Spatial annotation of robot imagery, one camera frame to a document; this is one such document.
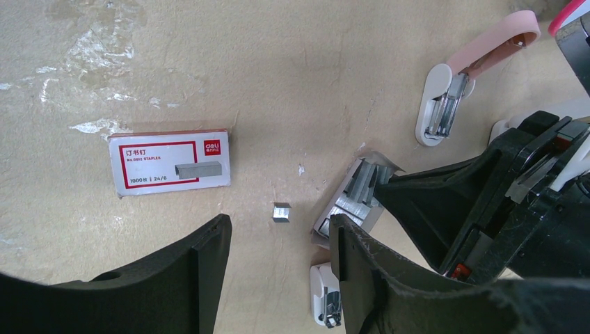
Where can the red-framed whiteboard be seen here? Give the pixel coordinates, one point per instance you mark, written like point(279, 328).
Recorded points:
point(572, 10)

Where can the silver staple strips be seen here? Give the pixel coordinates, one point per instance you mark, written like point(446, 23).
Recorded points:
point(357, 193)

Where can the red staple box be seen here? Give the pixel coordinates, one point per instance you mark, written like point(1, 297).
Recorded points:
point(161, 162)

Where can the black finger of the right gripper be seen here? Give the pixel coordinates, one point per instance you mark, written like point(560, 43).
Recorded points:
point(439, 208)

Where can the loose staple piece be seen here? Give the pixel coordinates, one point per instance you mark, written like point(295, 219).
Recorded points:
point(281, 212)

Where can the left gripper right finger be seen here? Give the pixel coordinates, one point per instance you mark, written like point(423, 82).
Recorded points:
point(385, 292)

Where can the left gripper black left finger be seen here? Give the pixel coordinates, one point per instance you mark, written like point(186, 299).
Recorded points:
point(176, 289)

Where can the pink and white stapler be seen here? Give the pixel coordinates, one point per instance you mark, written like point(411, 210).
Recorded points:
point(448, 84)

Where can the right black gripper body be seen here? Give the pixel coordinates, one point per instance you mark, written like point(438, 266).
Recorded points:
point(529, 217)

